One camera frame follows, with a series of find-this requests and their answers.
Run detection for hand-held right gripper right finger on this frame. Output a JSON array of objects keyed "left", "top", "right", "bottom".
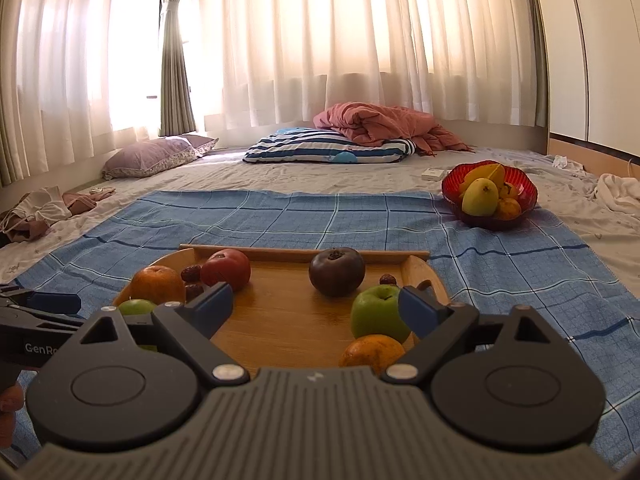
[{"left": 380, "top": 286, "right": 566, "bottom": 386}]

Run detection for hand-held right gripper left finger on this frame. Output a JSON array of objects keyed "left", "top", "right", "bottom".
[{"left": 75, "top": 282, "right": 251, "bottom": 388}]

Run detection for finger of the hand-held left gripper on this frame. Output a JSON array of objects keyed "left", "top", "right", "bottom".
[
  {"left": 0, "top": 285, "right": 82, "bottom": 315},
  {"left": 0, "top": 306, "right": 89, "bottom": 334}
]

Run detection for red tomato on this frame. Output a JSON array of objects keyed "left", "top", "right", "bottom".
[{"left": 200, "top": 248, "right": 252, "bottom": 292}]

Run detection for large green apple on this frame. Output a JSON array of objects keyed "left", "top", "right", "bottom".
[{"left": 350, "top": 285, "right": 412, "bottom": 345}]

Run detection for dimpled orange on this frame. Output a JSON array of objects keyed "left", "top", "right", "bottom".
[{"left": 130, "top": 266, "right": 187, "bottom": 306}]

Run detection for round orange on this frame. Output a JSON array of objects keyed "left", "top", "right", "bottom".
[{"left": 340, "top": 334, "right": 407, "bottom": 374}]

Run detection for small green apple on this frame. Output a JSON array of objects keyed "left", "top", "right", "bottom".
[{"left": 118, "top": 299, "right": 159, "bottom": 318}]

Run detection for wooden tray with handles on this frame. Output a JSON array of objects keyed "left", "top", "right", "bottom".
[{"left": 112, "top": 244, "right": 451, "bottom": 377}]

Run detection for person's left hand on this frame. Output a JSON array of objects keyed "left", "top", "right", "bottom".
[{"left": 0, "top": 381, "right": 24, "bottom": 449}]

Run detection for beige crumpled clothes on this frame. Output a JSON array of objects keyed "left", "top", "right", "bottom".
[{"left": 0, "top": 186, "right": 116, "bottom": 244}]

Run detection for blue checked cloth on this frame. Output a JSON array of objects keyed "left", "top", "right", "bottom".
[{"left": 12, "top": 190, "right": 621, "bottom": 466}]

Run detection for yellow-green mango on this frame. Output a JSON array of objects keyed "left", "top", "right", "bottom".
[{"left": 461, "top": 178, "right": 500, "bottom": 217}]

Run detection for yellow starfruit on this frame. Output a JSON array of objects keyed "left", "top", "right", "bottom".
[{"left": 459, "top": 162, "right": 506, "bottom": 193}]

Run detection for red glass bowl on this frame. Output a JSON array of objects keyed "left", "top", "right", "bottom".
[{"left": 441, "top": 160, "right": 539, "bottom": 231}]

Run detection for purple floral pillow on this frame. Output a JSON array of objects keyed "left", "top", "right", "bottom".
[{"left": 102, "top": 135, "right": 219, "bottom": 179}]

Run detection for blue white striped pillow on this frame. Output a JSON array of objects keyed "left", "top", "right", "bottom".
[{"left": 243, "top": 128, "right": 417, "bottom": 165}]

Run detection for pink quilt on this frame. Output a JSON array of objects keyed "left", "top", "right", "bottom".
[{"left": 313, "top": 102, "right": 473, "bottom": 156}]

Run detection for small crumpled cloth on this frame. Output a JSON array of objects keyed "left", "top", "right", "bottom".
[{"left": 552, "top": 155, "right": 586, "bottom": 176}]

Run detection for white crumpled clothes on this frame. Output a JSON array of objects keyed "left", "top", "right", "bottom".
[{"left": 592, "top": 173, "right": 640, "bottom": 219}]

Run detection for grey-green drape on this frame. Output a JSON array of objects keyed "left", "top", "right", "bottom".
[
  {"left": 159, "top": 0, "right": 197, "bottom": 137},
  {"left": 529, "top": 0, "right": 549, "bottom": 128}
]

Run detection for white sheer curtain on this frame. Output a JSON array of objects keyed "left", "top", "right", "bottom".
[{"left": 0, "top": 0, "right": 548, "bottom": 161}]

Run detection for white wardrobe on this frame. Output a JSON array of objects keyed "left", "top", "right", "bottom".
[{"left": 542, "top": 0, "right": 640, "bottom": 177}]

